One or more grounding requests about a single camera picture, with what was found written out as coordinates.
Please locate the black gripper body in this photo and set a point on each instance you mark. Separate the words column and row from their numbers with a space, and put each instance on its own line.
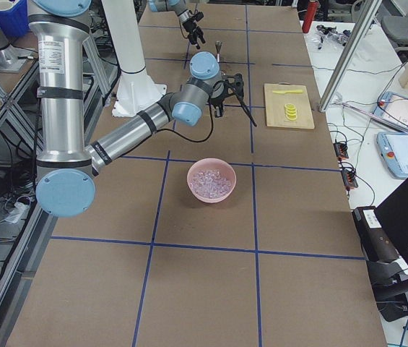
column 217, row 102
column 190, row 24

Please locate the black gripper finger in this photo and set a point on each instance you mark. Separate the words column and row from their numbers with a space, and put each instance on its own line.
column 200, row 34
column 218, row 111
column 193, row 39

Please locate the steel jigger cup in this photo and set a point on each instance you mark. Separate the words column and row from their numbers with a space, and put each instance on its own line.
column 218, row 46

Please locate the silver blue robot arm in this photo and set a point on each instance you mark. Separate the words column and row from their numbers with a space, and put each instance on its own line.
column 66, row 166
column 176, row 6

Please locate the pink bowl of ice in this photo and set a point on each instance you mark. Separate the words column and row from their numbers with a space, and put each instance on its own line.
column 211, row 180

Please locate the yellow plastic knife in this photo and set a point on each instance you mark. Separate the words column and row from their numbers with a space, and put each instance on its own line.
column 284, row 92

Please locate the bamboo cutting board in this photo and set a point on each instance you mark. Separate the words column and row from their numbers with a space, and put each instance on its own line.
column 274, row 107

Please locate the yellow lemon slices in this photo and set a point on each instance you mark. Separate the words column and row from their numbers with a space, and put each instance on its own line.
column 291, row 112

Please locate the red thermos bottle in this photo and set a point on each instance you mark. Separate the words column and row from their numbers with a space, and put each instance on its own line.
column 309, row 15

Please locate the clear plastic bag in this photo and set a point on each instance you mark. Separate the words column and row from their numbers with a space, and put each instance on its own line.
column 326, row 36

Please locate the far blue teach pendant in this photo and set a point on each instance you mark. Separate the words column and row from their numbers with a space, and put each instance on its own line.
column 393, row 107

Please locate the blue teach pendant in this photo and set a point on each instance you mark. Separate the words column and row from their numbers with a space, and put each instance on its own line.
column 393, row 107
column 394, row 152

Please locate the blue storage bin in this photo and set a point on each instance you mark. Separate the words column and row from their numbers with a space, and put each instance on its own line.
column 14, row 21

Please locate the near blue teach pendant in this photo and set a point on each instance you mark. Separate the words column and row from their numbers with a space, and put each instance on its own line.
column 394, row 152

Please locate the grey office chair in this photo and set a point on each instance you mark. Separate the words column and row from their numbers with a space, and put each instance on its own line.
column 402, row 29

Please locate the black box device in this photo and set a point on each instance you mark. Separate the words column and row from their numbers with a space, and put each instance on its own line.
column 376, row 244

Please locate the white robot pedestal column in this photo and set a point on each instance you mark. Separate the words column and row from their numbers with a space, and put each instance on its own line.
column 136, row 89

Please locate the aluminium frame post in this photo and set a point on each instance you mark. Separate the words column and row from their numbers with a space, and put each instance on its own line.
column 358, row 33

